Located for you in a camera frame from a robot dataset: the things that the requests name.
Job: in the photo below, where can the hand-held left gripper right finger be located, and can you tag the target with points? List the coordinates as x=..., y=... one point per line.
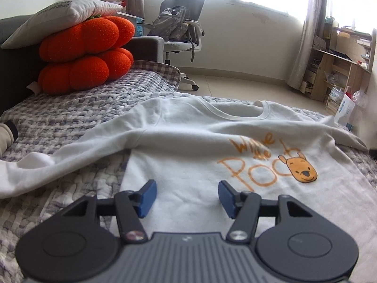
x=226, y=199

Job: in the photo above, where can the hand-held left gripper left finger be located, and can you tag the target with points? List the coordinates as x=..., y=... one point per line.
x=147, y=196

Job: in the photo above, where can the white sweatshirt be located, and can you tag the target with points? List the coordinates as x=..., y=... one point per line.
x=182, y=141

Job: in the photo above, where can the grey quilted blanket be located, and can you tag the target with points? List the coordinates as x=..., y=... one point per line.
x=59, y=115

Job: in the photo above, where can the checkered bed sheet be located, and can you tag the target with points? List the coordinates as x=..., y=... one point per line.
x=159, y=67

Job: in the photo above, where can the white paper bag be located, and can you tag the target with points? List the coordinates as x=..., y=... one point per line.
x=343, y=106

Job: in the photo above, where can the grey office chair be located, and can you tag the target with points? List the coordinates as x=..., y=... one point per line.
x=182, y=45

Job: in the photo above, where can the wooden shelf unit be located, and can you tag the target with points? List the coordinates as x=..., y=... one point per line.
x=324, y=73

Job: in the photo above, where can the blue tissue box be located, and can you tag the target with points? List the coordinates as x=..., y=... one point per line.
x=139, y=29

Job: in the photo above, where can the plain grey curtain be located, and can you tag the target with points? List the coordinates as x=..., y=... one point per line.
x=309, y=35

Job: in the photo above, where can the white pillow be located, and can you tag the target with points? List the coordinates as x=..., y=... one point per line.
x=59, y=14

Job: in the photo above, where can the narrow window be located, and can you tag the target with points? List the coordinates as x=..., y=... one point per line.
x=353, y=3

